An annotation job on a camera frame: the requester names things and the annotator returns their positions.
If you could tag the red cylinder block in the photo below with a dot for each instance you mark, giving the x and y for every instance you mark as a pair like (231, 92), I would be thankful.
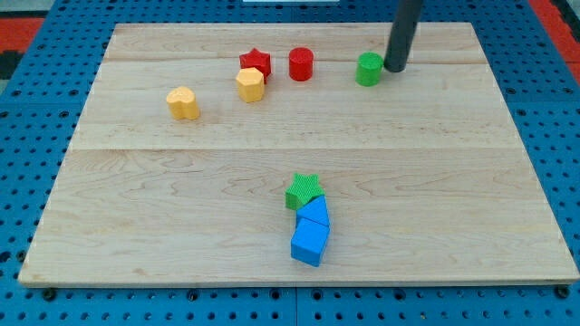
(301, 64)

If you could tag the blue cube block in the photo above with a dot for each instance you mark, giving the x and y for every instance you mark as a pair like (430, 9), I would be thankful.
(309, 241)

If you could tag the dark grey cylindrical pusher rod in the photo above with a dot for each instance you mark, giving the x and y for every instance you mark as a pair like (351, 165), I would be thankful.
(402, 34)

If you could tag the yellow heart block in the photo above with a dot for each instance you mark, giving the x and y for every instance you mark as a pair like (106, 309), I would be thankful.
(182, 103)

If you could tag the light wooden board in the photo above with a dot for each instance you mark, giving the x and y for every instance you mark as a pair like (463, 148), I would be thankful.
(426, 179)

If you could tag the green star block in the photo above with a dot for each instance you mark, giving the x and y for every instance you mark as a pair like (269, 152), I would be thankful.
(302, 191)

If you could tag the red star block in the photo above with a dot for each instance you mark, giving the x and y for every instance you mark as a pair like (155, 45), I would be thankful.
(257, 59)

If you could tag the yellow hexagon block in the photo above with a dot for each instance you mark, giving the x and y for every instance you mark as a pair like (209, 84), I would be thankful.
(250, 84)

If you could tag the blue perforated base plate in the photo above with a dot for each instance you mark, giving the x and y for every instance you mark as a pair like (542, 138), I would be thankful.
(43, 101)

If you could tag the green cylinder block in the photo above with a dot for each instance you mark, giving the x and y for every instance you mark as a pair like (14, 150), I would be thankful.
(369, 69)

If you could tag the blue triangle block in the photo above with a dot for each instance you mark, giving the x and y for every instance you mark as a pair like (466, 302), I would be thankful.
(316, 211)

